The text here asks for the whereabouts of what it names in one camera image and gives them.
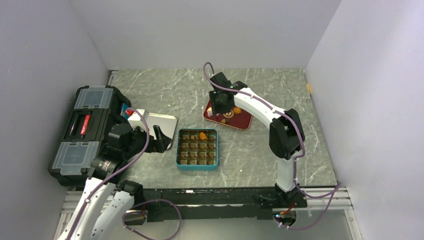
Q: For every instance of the blue cookie tin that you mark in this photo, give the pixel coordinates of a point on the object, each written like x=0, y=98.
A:
x=194, y=154

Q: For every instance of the red lacquer tray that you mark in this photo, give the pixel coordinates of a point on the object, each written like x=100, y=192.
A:
x=240, y=121

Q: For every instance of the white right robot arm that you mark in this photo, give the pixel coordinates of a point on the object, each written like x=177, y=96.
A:
x=285, y=132

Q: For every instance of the black plastic toolbox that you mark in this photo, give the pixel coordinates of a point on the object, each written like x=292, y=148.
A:
x=96, y=109

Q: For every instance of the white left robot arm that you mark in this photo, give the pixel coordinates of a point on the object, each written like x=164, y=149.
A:
x=105, y=199

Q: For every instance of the orange flower cookie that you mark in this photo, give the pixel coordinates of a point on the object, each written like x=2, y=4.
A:
x=202, y=136
x=237, y=110

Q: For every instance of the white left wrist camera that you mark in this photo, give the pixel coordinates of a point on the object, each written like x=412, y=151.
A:
x=134, y=119

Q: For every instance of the silver tin lid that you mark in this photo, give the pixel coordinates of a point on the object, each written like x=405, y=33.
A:
x=167, y=123

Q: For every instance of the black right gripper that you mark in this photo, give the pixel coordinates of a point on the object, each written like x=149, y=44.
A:
x=215, y=109

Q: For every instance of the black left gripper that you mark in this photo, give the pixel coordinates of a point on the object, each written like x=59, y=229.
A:
x=158, y=145

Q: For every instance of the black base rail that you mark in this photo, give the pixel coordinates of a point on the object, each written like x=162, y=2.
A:
x=213, y=203

